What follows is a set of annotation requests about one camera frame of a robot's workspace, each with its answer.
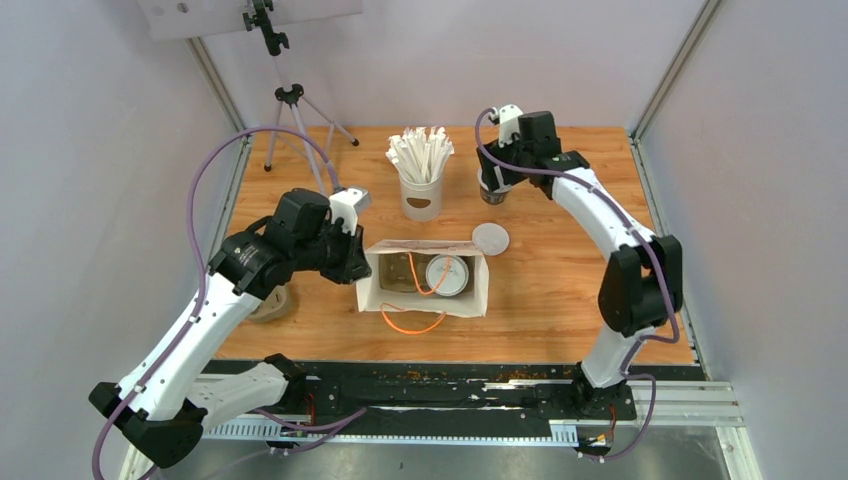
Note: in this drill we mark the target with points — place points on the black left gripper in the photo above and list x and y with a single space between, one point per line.
356 265

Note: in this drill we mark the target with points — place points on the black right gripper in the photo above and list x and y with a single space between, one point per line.
489 174

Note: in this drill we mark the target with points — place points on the brown cup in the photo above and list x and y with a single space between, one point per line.
496 197

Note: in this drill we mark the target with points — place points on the paper takeout bag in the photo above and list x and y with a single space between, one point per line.
473 304

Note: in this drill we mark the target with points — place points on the white coffee cup lid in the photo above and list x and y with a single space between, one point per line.
482 185

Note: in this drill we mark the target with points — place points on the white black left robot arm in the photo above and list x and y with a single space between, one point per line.
158 407

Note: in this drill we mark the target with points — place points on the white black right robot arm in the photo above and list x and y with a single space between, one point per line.
641 289

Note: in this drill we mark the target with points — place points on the white cup of straws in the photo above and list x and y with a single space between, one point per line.
420 155

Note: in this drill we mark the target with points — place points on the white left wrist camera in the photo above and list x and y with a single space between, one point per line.
347 205

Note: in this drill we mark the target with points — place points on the camera tripod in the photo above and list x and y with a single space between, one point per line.
289 94

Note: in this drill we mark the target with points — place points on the aluminium rail frame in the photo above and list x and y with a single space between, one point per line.
689 397

